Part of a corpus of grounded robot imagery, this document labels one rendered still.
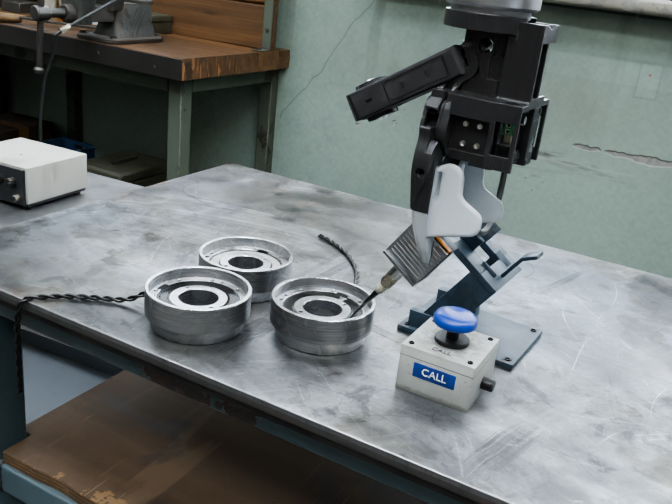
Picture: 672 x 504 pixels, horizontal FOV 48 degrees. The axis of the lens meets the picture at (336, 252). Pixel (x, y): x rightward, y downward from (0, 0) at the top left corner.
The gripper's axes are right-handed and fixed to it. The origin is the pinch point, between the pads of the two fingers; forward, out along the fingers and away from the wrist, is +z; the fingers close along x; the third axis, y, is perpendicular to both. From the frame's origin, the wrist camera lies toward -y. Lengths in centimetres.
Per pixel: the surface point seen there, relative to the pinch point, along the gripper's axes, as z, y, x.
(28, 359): 72, -110, 39
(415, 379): 11.6, 2.4, -3.6
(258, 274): 9.4, -18.9, 0.9
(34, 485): 40, -40, -12
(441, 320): 6.1, 3.2, -1.8
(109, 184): 25, -90, 45
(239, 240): 9.5, -26.6, 7.4
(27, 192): 22, -86, 23
